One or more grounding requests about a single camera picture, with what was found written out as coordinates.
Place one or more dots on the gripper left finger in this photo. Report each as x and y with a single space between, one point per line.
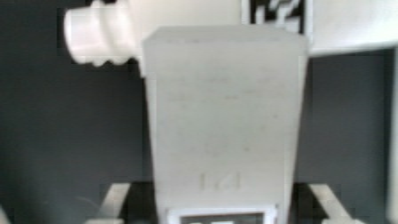
111 208

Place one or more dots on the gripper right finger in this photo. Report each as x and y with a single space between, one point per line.
337 214

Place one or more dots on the white leg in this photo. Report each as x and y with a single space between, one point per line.
225 74
348 25

